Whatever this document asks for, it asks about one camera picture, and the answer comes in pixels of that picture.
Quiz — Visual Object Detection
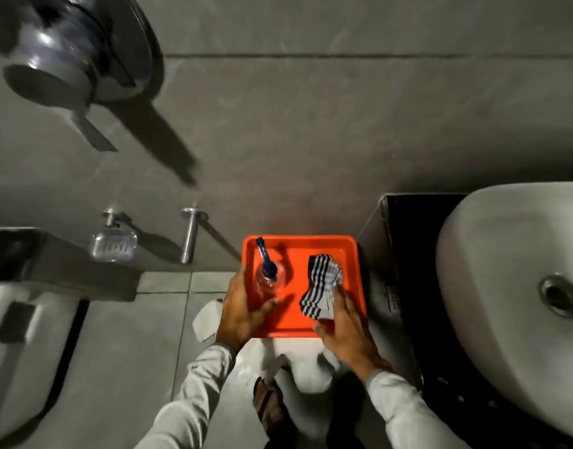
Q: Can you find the person's left forearm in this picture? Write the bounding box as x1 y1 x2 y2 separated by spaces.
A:
134 343 238 449

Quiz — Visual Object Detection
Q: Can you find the striped black white cloth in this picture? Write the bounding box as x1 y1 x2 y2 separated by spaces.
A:
299 253 344 322

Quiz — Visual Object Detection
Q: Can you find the orange plastic tray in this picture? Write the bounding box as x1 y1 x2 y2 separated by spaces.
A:
241 235 367 339

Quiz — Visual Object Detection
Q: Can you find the brown sandal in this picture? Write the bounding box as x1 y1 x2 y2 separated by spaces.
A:
252 376 288 439

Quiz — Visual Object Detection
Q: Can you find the person's right hand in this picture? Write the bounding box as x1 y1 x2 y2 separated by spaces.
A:
312 286 393 384

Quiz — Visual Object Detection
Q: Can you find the grey cistern ledge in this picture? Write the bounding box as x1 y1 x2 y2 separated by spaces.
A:
0 227 140 303

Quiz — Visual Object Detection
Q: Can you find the black counter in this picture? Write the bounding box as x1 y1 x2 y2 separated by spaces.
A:
381 193 573 449

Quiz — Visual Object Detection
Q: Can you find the chrome wall soap dish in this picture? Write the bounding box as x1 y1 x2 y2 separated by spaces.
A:
89 208 138 263

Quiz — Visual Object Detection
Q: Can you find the person's dark trouser leg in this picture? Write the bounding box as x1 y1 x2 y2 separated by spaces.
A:
325 373 367 449

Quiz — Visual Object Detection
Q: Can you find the chrome basin drain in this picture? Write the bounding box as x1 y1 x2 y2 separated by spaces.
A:
538 274 573 319

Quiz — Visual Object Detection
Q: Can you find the white ceramic washbasin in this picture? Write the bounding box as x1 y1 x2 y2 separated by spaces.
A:
436 182 573 442

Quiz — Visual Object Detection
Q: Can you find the person's left hand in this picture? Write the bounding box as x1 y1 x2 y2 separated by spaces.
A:
215 266 282 354

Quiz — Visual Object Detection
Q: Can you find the chrome wall pipe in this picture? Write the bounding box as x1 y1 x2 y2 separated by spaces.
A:
180 207 209 265

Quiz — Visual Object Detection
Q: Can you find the white toilet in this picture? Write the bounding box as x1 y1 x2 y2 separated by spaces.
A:
0 280 83 447

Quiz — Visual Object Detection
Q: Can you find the person's right forearm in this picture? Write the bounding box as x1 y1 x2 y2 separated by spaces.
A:
365 368 458 449

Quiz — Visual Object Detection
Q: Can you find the clear spray bottle blue nozzle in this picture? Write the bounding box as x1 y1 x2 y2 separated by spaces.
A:
255 236 287 289

